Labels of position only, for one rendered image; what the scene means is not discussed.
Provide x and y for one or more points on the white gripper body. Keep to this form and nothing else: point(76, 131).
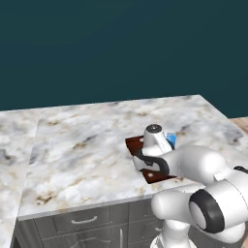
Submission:
point(139, 164)

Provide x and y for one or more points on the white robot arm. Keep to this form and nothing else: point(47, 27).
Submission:
point(206, 168)

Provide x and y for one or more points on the dark brown tray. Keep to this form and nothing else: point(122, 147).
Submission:
point(134, 144)

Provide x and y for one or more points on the small blue box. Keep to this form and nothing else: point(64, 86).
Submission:
point(171, 139)

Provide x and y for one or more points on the narrow grey drawer front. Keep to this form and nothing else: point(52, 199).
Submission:
point(139, 210)

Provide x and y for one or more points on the grey cupboard front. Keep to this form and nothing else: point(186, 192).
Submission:
point(142, 234)

